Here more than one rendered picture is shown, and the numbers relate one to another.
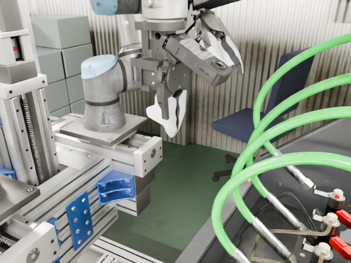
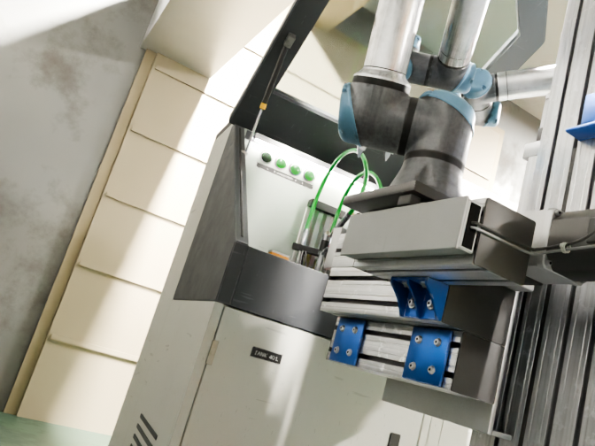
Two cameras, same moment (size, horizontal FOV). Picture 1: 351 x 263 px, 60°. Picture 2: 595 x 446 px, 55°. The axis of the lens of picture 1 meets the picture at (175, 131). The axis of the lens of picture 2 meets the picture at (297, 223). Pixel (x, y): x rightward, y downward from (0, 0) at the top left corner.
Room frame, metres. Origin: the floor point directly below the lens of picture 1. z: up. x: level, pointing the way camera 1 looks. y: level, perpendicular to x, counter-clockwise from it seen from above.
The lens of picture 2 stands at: (1.96, 0.72, 0.69)
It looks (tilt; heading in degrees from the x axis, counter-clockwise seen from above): 14 degrees up; 218
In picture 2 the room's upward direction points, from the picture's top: 17 degrees clockwise
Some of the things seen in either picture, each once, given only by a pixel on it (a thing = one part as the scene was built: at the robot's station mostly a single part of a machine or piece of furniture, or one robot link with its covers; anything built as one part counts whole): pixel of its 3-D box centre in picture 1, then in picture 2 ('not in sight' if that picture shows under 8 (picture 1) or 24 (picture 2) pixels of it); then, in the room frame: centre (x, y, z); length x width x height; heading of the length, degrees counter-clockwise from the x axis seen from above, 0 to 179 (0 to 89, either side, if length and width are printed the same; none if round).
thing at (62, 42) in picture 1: (24, 78); not in sight; (3.12, 1.59, 0.61); 1.23 x 0.84 x 1.22; 63
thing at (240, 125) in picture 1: (257, 120); not in sight; (2.17, -0.63, 0.54); 0.63 x 0.60 x 1.08; 63
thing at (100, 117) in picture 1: (103, 109); (428, 186); (1.00, 0.25, 1.09); 0.15 x 0.15 x 0.10
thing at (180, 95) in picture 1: (168, 110); not in sight; (0.55, 0.01, 1.26); 0.06 x 0.03 x 0.09; 57
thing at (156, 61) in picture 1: (161, 56); not in sight; (0.54, 0.02, 1.37); 0.09 x 0.08 x 0.12; 57
